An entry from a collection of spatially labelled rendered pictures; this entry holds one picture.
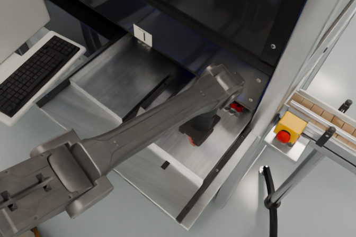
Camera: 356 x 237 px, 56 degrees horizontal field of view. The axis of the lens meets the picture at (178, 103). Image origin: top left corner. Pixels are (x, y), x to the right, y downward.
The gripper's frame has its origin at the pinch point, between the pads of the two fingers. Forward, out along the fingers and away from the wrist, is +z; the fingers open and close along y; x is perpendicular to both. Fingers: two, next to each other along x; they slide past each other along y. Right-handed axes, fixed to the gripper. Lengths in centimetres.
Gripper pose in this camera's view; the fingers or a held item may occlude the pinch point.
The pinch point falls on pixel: (193, 142)
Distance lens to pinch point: 91.1
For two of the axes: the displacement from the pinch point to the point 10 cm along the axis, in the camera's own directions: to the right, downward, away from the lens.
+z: -1.6, 6.5, 7.4
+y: 5.9, -5.4, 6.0
